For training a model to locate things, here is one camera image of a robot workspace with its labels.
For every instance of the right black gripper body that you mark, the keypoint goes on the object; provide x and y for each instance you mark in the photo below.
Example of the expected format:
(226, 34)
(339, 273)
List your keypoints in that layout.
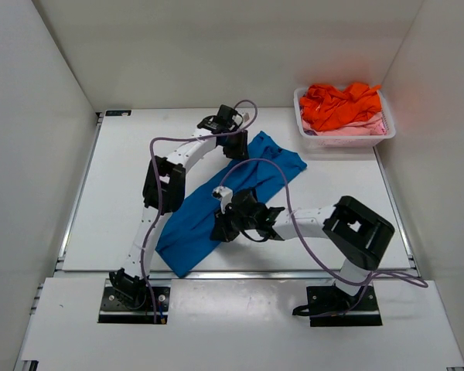
(223, 226)

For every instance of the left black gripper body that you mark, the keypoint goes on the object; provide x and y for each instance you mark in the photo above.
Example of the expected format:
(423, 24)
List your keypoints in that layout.
(236, 145)

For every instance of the blue t shirt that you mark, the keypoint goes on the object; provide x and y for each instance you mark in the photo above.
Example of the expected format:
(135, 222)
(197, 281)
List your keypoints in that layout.
(185, 239)

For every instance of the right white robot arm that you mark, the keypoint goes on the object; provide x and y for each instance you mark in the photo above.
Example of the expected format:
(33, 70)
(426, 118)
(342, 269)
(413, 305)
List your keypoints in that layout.
(360, 234)

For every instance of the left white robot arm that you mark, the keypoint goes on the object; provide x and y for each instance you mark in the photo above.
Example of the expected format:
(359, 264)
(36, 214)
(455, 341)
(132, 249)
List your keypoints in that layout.
(163, 193)

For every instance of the orange t shirt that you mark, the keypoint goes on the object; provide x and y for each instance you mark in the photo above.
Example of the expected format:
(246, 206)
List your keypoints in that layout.
(327, 108)

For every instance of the black label sticker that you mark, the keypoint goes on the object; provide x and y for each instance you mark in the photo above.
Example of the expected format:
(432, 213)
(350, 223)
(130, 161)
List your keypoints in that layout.
(117, 113)

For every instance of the white plastic basket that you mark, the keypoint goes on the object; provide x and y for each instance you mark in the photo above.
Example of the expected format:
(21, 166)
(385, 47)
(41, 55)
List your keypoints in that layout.
(314, 142)

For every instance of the pink t shirt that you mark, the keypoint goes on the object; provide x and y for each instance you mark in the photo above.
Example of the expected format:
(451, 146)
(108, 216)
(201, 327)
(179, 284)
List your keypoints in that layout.
(374, 126)

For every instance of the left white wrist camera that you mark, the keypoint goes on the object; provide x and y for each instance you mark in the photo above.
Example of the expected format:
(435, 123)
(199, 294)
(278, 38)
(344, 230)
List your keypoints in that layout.
(244, 115)

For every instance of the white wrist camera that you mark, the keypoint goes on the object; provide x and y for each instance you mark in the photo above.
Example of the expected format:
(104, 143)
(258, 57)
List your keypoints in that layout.
(224, 195)
(244, 115)

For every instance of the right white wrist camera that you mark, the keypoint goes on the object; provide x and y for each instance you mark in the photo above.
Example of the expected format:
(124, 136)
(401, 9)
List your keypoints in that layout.
(224, 195)

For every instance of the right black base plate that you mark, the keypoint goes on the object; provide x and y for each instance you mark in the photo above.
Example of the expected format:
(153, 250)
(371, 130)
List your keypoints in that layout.
(328, 306)

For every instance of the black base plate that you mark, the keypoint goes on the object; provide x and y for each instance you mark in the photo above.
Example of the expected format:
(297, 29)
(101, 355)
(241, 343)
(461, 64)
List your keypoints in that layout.
(328, 306)
(158, 305)

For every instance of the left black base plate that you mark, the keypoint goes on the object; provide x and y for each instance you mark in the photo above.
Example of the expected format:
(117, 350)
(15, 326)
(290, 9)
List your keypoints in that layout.
(158, 305)

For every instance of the aluminium table rail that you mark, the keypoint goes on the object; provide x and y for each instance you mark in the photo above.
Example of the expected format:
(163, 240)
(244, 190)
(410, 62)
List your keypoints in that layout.
(215, 275)

